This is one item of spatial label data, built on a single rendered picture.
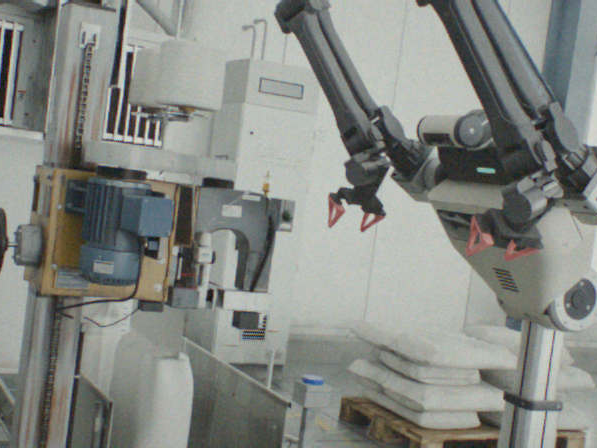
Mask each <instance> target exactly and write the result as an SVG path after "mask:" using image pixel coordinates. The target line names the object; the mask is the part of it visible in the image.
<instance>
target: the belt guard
mask: <svg viewBox="0 0 597 448"><path fill-rule="evenodd" d="M84 162H90V163H98V164H105V165H113V166H122V167H129V168H137V169H145V170H154V171H162V172H171V173H179V174H189V175H197V176H206V177H209V178H216V179H224V180H234V174H235V166H236V162H235V161H229V160H223V159H217V158H210V157H204V156H197V155H191V154H185V153H177V152H171V151H164V150H158V149H152V148H145V147H138V146H130V145H123V144H114V143H106V142H98V141H95V140H87V143H86V152H85V161H84Z"/></svg>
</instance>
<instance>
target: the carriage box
mask: <svg viewBox="0 0 597 448"><path fill-rule="evenodd" d="M89 177H101V178H110V179H117V178H111V177H104V176H98V175H97V174H96V173H89V172H81V171H73V170H64V169H54V170H52V169H47V168H42V165H36V172H35V175H34V176H33V182H34V189H33V198H32V207H31V215H30V224H33V225H34V226H39V227H40V228H41V231H42V250H41V256H40V260H39V263H38V265H37V266H36V267H28V266H25V269H24V278H23V279H24V280H27V281H28V282H29V283H30V284H32V285H33V286H34V287H35V289H37V290H38V291H39V292H40V294H41V295H58V296H76V297H93V298H109V299H126V298H129V297H130V295H131V294H132V293H133V292H134V290H135V286H136V284H134V285H131V286H111V285H102V284H96V283H91V282H89V289H88V288H69V287H55V279H56V270H57V269H69V270H78V265H79V255H80V246H81V245H82V244H86V240H84V239H83V238H82V228H83V220H84V215H79V214H69V213H66V212H65V203H66V194H67V185H68V180H69V179H76V180H85V181H89ZM126 180H127V181H135V182H142V183H148V184H151V185H152V189H151V190H155V191H159V192H164V193H168V194H169V198H171V199H173V201H174V204H173V213H172V222H171V230H170V235H169V237H167V238H165V240H164V249H163V256H162V259H161V260H154V259H152V258H149V257H147V256H145V255H144V260H143V267H142V274H141V278H140V283H139V288H138V291H137V293H136V295H135V296H134V298H133V299H132V300H144V301H161V302H162V301H163V302H166V300H167V290H168V282H169V274H170V266H171V258H172V250H173V246H172V245H173V242H174V233H175V225H176V217H177V208H178V200H179V192H180V183H174V182H169V181H163V180H157V179H152V178H147V180H145V181H137V180H128V179H126ZM40 183H41V184H44V185H48V186H51V187H52V192H51V200H50V209H49V218H48V216H44V215H42V214H40V213H37V208H38V199H39V190H40Z"/></svg>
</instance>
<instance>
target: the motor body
mask: <svg viewBox="0 0 597 448"><path fill-rule="evenodd" d="M88 182H90V184H88V185H87V193H86V202H85V210H84V220H83V228H82V238H83V239H84V240H86V244H82V245H81V246H80V255H79V265H78V272H79V274H80V276H81V278H82V279H84V280H85V281H88V282H91V283H96V284H102V285H111V286H131V285H134V284H136V281H137V274H138V266H139V256H140V254H139V252H140V248H139V244H138V242H137V239H138V238H139V236H137V234H133V233H129V232H124V231H121V229H120V223H121V214H122V205H123V198H124V196H125V195H127V194H128V195H139V196H151V192H150V191H148V190H151V189H152V185H151V184H148V183H142V182H135V181H127V180H126V181H122V180H117V179H110V178H101V177H89V181H88Z"/></svg>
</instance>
